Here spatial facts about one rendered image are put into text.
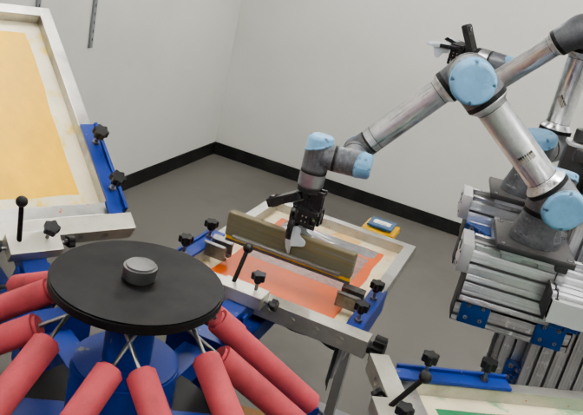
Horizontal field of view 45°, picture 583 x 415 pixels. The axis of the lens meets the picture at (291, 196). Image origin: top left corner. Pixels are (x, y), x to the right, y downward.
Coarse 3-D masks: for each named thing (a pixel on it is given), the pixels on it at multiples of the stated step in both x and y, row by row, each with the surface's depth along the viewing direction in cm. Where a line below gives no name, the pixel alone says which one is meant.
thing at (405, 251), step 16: (256, 208) 261; (272, 208) 269; (288, 208) 271; (320, 224) 268; (336, 224) 265; (368, 240) 262; (384, 240) 260; (400, 256) 248; (400, 272) 239; (384, 288) 221
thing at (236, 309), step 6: (228, 300) 183; (228, 306) 180; (234, 306) 181; (240, 306) 182; (246, 306) 182; (234, 312) 179; (240, 312) 179; (246, 312) 183; (252, 312) 188; (240, 318) 180
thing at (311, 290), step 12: (360, 264) 243; (372, 264) 245; (300, 276) 225; (312, 276) 227; (324, 276) 228; (360, 276) 234; (288, 288) 215; (300, 288) 217; (312, 288) 219; (324, 288) 220; (336, 288) 222; (288, 300) 208; (300, 300) 210; (312, 300) 211; (324, 300) 213; (324, 312) 207; (336, 312) 208
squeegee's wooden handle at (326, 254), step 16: (240, 224) 213; (256, 224) 211; (272, 224) 211; (256, 240) 213; (272, 240) 211; (320, 240) 207; (304, 256) 208; (320, 256) 206; (336, 256) 205; (352, 256) 203; (352, 272) 206
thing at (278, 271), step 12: (240, 252) 232; (252, 252) 234; (228, 264) 222; (252, 264) 226; (264, 264) 227; (276, 264) 229; (288, 264) 231; (240, 276) 216; (276, 276) 221; (288, 276) 223; (264, 288) 212; (276, 288) 214
